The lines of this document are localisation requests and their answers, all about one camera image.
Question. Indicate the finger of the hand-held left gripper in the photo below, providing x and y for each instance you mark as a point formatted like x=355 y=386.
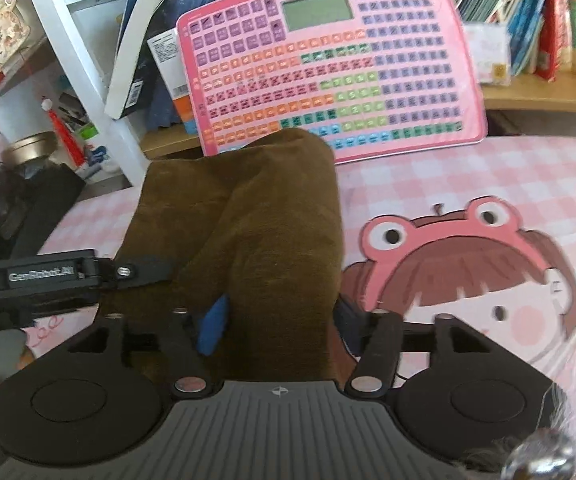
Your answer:
x=142 y=272

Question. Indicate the pink printed desk mat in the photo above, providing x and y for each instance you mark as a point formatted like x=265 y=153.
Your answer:
x=468 y=185

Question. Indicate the white side shelf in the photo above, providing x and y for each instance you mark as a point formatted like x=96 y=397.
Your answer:
x=22 y=80

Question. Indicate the shiny metal bead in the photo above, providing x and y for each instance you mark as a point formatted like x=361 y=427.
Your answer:
x=538 y=457

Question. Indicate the white bookshelf with wooden shelves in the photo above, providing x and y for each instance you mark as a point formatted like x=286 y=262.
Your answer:
x=92 y=85

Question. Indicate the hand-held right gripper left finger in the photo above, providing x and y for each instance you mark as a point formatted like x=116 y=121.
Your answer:
x=215 y=325

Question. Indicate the clear plastic card box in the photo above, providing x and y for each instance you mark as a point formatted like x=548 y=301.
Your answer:
x=488 y=52

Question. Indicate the black bag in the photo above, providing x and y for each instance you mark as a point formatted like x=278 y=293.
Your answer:
x=37 y=200

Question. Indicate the white bottle with green cap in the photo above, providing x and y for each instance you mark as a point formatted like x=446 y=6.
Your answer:
x=96 y=152

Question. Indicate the gold lidded tin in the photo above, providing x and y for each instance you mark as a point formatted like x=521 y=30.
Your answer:
x=30 y=147

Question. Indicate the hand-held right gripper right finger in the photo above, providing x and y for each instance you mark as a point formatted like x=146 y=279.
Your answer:
x=348 y=322

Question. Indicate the thick red dictionary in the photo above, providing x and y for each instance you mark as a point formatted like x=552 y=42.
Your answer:
x=553 y=35

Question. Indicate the pink learning keyboard board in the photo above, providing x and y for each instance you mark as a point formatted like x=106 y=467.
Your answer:
x=328 y=70

